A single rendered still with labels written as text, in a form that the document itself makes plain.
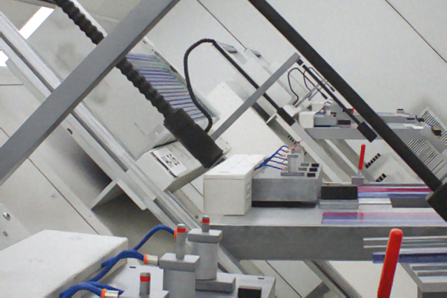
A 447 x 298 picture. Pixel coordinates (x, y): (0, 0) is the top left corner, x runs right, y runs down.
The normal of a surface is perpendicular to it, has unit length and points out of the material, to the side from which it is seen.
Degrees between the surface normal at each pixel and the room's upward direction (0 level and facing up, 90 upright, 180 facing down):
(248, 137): 90
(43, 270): 48
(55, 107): 90
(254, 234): 90
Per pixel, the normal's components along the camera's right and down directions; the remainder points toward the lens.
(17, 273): 0.06, -1.00
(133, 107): -0.14, 0.04
